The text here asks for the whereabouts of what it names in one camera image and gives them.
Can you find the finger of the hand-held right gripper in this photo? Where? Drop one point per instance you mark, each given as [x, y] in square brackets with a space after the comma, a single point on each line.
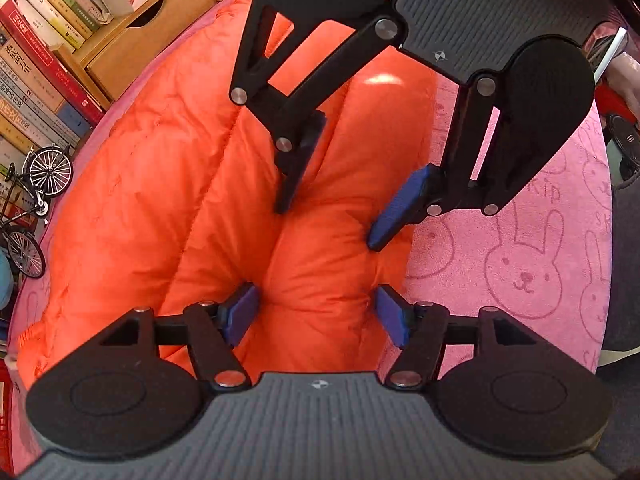
[300, 160]
[400, 205]

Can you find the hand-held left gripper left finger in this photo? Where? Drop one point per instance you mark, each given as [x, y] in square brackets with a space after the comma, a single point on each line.
[242, 315]

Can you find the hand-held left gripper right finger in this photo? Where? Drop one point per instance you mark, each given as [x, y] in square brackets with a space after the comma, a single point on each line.
[392, 317]

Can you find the orange hooded puffer jacket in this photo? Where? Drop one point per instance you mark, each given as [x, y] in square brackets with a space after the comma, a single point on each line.
[150, 185]

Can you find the pink rabbit-print mat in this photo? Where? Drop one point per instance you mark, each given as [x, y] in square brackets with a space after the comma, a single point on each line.
[525, 270]

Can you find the black round device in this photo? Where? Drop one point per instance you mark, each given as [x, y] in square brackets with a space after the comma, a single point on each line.
[625, 140]

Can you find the wooden desktop drawer unit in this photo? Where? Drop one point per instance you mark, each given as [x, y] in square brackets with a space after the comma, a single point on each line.
[150, 45]

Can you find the person's grey clothing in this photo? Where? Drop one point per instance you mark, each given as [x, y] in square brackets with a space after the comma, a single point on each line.
[625, 260]

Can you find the blue round plush ball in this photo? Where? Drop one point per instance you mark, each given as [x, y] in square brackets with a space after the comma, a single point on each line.
[5, 280]

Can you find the black miniature bicycle model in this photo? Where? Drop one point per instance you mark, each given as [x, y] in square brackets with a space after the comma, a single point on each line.
[50, 170]

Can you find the row of tall books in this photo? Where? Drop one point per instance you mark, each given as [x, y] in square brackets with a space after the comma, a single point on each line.
[30, 85]

